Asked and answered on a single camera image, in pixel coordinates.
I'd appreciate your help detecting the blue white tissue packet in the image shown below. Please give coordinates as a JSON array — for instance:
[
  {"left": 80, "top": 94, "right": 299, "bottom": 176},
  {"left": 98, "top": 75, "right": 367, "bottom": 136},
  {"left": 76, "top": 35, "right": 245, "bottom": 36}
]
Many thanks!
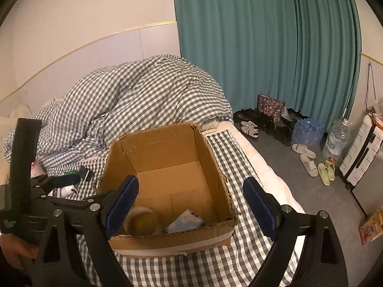
[{"left": 165, "top": 209, "right": 206, "bottom": 234}]

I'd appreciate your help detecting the black small packet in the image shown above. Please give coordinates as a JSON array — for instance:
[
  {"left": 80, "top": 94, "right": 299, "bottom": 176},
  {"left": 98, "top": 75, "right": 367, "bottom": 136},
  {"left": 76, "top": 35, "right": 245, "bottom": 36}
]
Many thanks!
[{"left": 78, "top": 165, "right": 94, "bottom": 183}]

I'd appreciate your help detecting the cream pillow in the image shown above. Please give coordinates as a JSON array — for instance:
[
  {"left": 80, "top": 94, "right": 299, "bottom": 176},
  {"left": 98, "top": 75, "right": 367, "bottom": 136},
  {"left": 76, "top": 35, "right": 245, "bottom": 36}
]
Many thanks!
[{"left": 0, "top": 104, "right": 34, "bottom": 186}]

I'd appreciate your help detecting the white ribbed suitcase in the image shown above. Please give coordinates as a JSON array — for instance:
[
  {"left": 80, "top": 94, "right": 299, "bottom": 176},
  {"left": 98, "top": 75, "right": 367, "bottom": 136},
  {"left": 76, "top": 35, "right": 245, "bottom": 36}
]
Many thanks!
[{"left": 339, "top": 114, "right": 383, "bottom": 190}]

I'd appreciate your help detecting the grey checked bed sheet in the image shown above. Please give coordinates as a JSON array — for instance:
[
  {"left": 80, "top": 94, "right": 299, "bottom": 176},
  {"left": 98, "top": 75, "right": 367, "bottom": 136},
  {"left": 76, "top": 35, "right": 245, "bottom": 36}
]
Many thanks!
[{"left": 48, "top": 129, "right": 301, "bottom": 287}]

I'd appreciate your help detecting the large clear water bottle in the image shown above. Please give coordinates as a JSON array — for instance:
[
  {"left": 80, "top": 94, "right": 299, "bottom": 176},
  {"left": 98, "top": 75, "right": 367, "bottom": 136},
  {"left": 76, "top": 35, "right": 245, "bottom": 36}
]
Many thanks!
[{"left": 321, "top": 119, "right": 353, "bottom": 167}]

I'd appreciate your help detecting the white slipper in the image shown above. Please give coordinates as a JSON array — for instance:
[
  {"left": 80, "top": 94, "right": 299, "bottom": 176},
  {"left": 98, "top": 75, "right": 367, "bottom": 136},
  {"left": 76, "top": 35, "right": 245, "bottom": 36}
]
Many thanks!
[
  {"left": 299, "top": 154, "right": 319, "bottom": 177},
  {"left": 292, "top": 143, "right": 317, "bottom": 160}
]

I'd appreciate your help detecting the patterned gift bag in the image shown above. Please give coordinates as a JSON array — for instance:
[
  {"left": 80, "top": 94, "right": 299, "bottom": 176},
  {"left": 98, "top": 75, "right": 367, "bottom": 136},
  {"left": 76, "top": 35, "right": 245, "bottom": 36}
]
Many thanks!
[{"left": 257, "top": 94, "right": 287, "bottom": 123}]

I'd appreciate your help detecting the teal curtain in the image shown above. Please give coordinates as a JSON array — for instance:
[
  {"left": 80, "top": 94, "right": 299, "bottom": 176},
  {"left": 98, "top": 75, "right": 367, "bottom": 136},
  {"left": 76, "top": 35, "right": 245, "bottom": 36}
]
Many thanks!
[{"left": 171, "top": 0, "right": 361, "bottom": 121}]

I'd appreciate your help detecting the grey checked duvet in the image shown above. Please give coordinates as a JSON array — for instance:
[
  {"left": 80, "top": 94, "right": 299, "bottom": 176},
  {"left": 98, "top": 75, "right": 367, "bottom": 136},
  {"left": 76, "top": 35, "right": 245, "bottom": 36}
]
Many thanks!
[{"left": 3, "top": 54, "right": 234, "bottom": 172}]

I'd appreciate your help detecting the hanging dark cable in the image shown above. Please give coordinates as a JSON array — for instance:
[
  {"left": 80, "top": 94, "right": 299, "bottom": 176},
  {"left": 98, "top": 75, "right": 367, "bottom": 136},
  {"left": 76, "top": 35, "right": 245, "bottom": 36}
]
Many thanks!
[{"left": 363, "top": 62, "right": 378, "bottom": 112}]

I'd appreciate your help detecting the black shoe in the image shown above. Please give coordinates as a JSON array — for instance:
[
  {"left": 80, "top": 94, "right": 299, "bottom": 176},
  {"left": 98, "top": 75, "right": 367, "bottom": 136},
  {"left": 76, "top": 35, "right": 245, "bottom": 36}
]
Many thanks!
[
  {"left": 273, "top": 125, "right": 293, "bottom": 148},
  {"left": 257, "top": 114, "right": 275, "bottom": 136},
  {"left": 233, "top": 109, "right": 259, "bottom": 124}
]

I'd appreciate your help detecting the grey mini fridge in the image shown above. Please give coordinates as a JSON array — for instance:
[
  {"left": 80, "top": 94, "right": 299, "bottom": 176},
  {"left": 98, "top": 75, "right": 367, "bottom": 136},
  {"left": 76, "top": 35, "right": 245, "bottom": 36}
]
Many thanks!
[{"left": 351, "top": 167, "right": 383, "bottom": 217}]

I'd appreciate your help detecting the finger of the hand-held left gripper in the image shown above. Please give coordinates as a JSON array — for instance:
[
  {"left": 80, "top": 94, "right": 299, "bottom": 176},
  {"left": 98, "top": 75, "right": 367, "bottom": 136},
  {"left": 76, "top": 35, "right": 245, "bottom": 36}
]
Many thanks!
[
  {"left": 31, "top": 175, "right": 81, "bottom": 192},
  {"left": 40, "top": 194, "right": 104, "bottom": 211}
]

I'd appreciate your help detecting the brown cardboard box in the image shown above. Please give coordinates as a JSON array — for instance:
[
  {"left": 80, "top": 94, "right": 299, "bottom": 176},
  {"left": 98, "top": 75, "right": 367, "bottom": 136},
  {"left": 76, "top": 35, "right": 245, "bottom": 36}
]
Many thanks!
[{"left": 100, "top": 122, "right": 240, "bottom": 257}]

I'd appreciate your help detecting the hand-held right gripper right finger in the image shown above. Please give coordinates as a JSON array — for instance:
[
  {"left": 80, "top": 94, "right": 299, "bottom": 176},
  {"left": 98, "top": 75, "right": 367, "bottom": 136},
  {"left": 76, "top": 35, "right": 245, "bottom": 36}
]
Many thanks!
[{"left": 243, "top": 176, "right": 349, "bottom": 287}]

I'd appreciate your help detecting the orange snack box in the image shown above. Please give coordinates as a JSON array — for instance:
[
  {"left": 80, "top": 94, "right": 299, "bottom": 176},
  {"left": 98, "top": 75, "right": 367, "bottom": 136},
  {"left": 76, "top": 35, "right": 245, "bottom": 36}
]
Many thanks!
[{"left": 358, "top": 210, "right": 383, "bottom": 246}]

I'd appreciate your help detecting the plastic bag clutter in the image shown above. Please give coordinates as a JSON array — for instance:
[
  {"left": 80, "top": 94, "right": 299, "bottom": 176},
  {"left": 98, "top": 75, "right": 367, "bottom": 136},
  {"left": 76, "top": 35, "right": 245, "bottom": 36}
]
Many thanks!
[{"left": 364, "top": 99, "right": 383, "bottom": 127}]

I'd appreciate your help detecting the blue plastic bag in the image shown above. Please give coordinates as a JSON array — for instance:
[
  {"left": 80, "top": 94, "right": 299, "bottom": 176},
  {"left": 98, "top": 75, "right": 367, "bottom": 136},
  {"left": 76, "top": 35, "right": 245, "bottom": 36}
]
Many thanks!
[{"left": 292, "top": 119, "right": 326, "bottom": 149}]

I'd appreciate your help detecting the white small object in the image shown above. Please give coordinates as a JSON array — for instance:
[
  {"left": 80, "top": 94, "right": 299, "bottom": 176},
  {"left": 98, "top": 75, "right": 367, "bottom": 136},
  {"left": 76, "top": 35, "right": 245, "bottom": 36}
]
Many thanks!
[{"left": 49, "top": 185, "right": 80, "bottom": 198}]

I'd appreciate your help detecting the green slipper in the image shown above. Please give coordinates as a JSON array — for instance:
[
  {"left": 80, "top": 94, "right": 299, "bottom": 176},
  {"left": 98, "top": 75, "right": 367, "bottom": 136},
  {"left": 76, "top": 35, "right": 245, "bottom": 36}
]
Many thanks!
[
  {"left": 325, "top": 160, "right": 336, "bottom": 182},
  {"left": 317, "top": 163, "right": 331, "bottom": 186}
]

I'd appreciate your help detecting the person's left hand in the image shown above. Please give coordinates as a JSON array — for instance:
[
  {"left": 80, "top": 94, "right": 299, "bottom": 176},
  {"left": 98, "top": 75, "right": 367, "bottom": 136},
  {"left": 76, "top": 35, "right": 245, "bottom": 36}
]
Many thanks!
[{"left": 0, "top": 233, "right": 39, "bottom": 264}]

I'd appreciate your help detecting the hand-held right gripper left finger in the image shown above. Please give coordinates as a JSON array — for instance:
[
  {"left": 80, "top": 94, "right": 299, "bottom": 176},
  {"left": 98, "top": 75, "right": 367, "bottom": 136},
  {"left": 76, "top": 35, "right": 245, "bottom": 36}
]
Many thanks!
[{"left": 31, "top": 175, "right": 140, "bottom": 287}]

